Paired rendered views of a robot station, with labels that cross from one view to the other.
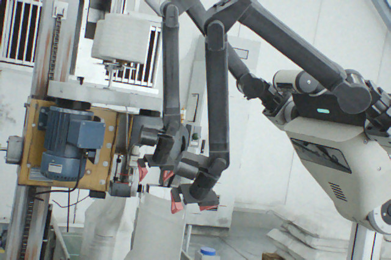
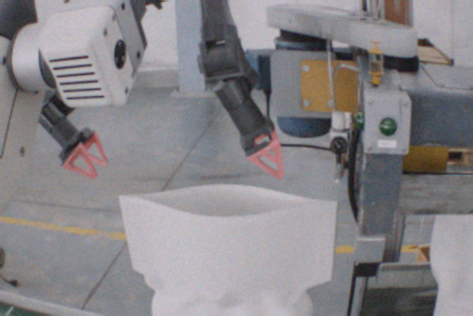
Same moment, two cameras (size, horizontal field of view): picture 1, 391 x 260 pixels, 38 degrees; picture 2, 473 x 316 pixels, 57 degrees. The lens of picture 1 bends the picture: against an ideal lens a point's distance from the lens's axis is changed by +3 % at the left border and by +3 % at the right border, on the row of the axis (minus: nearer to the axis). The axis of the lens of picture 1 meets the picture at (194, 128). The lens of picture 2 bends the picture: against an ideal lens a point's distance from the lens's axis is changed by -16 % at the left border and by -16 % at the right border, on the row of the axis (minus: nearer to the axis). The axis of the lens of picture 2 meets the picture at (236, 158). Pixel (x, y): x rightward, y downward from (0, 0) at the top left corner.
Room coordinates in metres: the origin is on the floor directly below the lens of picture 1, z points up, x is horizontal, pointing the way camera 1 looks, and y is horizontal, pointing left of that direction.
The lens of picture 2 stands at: (2.49, -0.72, 1.53)
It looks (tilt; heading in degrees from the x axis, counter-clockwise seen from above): 22 degrees down; 122
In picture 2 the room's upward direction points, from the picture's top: 3 degrees counter-clockwise
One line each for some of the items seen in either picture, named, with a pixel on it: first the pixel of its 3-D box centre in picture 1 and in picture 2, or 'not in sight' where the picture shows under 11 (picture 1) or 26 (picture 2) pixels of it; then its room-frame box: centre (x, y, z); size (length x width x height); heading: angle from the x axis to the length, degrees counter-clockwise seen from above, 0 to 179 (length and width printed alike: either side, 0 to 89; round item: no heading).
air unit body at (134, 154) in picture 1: (134, 165); (340, 149); (2.16, 0.21, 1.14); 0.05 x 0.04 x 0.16; 110
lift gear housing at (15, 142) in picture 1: (13, 149); not in sight; (2.13, 0.66, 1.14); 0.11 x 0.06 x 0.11; 20
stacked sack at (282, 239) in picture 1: (306, 241); not in sight; (5.10, -1.17, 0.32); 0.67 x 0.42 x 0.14; 114
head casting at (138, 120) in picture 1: (148, 144); (430, 135); (2.37, 0.18, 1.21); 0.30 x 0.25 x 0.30; 20
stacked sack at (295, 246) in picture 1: (332, 256); not in sight; (4.73, -1.31, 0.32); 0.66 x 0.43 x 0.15; 112
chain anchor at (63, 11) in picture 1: (60, 9); not in sight; (2.12, 0.56, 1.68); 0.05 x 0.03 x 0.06; 110
